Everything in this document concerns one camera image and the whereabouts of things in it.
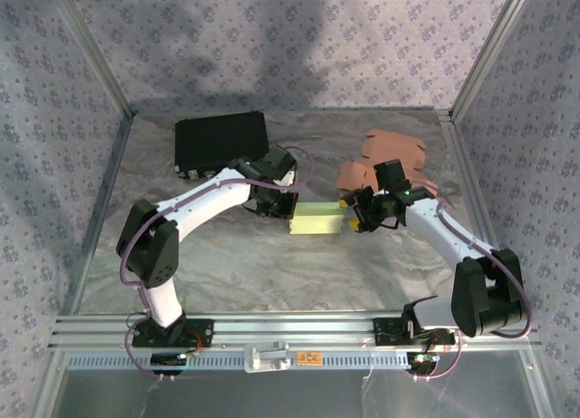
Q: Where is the light green paper box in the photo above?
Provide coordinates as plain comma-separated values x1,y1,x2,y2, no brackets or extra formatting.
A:
288,200,348,237

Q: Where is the orange cardboard box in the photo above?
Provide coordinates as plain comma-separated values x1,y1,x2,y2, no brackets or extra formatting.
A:
337,128,440,199

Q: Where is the black hard case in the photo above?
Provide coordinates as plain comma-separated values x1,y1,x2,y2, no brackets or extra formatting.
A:
174,112,273,181

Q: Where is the right control board green light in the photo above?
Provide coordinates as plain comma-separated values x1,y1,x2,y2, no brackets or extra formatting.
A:
406,352,440,376

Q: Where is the control board green light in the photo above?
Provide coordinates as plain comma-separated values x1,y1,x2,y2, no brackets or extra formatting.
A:
150,352,189,376
406,352,440,376

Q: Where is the grey metal sheet panel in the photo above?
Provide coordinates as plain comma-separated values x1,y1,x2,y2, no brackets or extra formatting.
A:
49,350,547,418

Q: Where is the left control board green light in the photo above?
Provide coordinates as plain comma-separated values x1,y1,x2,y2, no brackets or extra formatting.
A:
150,352,189,376

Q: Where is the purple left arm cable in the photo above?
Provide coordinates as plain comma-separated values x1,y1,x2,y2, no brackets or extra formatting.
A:
118,145,317,383

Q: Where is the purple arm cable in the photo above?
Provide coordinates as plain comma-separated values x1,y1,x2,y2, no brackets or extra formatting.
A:
118,145,317,383
420,189,534,383

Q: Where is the aluminium right side rail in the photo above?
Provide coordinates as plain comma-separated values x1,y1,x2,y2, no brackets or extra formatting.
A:
437,112,516,313

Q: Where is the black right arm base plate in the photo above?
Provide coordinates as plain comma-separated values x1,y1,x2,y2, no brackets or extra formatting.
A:
372,316,457,346

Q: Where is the aluminium front frame rail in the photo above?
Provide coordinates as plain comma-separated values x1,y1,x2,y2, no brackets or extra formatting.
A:
47,312,543,352

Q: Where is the grey slotted cable duct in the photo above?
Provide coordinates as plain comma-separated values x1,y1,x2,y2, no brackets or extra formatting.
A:
63,348,436,372

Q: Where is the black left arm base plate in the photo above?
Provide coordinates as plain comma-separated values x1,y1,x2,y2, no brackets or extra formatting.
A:
130,316,215,349

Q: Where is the white plastic bracket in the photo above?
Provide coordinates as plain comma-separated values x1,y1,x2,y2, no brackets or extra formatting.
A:
243,340,291,374

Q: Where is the aluminium left side rail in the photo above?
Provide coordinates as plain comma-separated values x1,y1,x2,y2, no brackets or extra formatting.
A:
61,112,137,317

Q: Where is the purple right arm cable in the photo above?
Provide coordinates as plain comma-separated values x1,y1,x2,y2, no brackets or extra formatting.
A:
420,189,534,383

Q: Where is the aluminium right frame post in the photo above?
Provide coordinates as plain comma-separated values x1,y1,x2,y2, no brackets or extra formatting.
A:
447,0,538,122

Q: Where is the aluminium frame post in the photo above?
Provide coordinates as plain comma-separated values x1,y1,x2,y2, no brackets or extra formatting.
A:
44,0,138,120
447,0,538,122

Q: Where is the aluminium left frame post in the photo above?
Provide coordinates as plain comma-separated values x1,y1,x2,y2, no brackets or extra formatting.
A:
44,0,138,120

